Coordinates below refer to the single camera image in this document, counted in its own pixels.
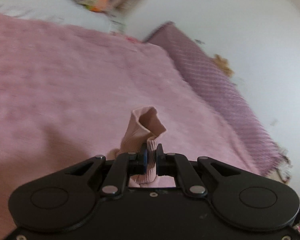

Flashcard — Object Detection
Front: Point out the orange toy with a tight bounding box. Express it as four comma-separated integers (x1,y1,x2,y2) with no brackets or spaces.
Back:
85,0,108,12

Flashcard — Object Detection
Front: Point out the white pillow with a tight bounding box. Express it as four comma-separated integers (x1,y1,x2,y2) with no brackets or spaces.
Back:
0,0,111,33

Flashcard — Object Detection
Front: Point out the beige ribbed sock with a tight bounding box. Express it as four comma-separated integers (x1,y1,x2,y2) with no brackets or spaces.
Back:
106,106,175,188

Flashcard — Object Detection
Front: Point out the pink fluffy blanket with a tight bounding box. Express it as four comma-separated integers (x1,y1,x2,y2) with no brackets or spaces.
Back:
0,14,259,239

